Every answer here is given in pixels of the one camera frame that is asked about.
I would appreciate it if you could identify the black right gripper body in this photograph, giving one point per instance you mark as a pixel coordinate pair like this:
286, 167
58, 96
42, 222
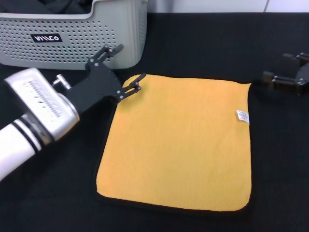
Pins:
303, 79

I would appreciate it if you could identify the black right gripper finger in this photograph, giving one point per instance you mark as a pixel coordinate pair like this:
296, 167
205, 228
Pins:
280, 83
301, 58

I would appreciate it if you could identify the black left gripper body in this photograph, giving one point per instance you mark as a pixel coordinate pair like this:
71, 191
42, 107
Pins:
96, 87

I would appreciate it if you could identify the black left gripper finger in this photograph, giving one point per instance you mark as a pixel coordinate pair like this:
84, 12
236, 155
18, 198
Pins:
103, 56
131, 90

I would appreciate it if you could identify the yellow and grey towel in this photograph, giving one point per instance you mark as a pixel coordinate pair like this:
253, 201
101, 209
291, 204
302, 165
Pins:
173, 145

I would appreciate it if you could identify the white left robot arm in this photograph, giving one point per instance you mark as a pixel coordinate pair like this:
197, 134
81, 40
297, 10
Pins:
14, 147

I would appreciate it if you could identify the grey perforated plastic storage box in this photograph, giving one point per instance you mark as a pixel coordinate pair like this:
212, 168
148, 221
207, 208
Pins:
96, 43

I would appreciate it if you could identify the black tablecloth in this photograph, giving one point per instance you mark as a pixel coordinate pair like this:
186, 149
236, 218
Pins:
60, 193

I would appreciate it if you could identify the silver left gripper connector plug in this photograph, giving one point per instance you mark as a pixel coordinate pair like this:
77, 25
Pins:
61, 82

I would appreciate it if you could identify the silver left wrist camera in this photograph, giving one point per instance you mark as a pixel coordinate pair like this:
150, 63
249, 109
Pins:
41, 101

